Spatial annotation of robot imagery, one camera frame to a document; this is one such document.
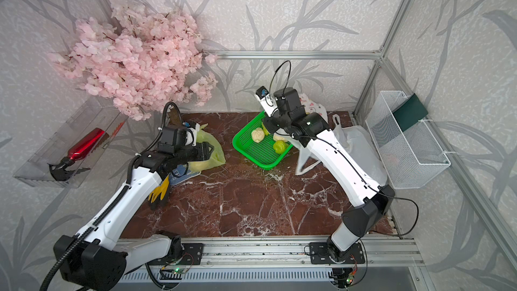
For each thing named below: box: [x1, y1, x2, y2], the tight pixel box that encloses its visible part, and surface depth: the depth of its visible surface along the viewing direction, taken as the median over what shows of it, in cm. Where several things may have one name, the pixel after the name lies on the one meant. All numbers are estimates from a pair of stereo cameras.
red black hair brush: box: [47, 127, 106, 182], surface depth 62 cm
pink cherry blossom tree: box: [48, 0, 218, 121], surface depth 74 cm
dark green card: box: [391, 92, 429, 133], surface depth 72 cm
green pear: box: [272, 140, 289, 155], surface depth 101 cm
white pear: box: [251, 127, 265, 143], surface depth 106 cm
